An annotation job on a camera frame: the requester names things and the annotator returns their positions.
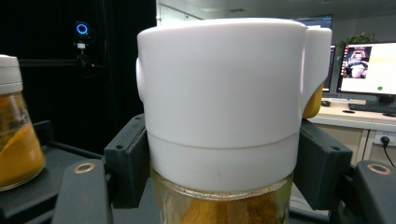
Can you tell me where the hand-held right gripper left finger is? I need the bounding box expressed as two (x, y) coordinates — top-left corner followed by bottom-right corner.
(104, 113), (152, 210)

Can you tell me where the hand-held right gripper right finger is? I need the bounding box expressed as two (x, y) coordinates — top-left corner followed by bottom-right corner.
(293, 119), (353, 211)

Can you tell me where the black two-tier metal rack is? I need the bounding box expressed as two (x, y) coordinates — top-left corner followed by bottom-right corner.
(0, 119), (160, 224)

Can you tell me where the spice jar with spout lid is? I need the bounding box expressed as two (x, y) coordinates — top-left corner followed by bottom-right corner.
(134, 17), (332, 224)

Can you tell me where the beige office desk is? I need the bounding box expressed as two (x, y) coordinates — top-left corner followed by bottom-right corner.
(300, 97), (396, 175)

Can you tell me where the black keyboard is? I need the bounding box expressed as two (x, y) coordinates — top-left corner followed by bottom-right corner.
(347, 102), (396, 115)

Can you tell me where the black curtain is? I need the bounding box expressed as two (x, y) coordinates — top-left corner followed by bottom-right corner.
(0, 0), (157, 154)

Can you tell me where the narrow dark computer monitor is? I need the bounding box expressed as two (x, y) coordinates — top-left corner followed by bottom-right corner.
(322, 44), (337, 93)

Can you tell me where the large computer monitor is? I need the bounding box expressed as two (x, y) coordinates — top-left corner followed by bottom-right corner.
(336, 41), (396, 105)

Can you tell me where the green potted plant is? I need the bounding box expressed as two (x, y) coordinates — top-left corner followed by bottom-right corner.
(336, 31), (377, 54)

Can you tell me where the distant computer monitor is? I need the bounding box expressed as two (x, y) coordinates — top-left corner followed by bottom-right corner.
(290, 14), (333, 31)

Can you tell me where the black power cable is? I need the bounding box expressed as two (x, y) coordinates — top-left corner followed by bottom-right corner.
(380, 135), (396, 170)

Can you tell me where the white wall socket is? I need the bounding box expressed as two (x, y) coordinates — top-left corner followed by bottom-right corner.
(373, 131), (396, 147)

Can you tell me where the camera with blue ring light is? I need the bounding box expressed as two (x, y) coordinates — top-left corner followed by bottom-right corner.
(74, 20), (92, 69)

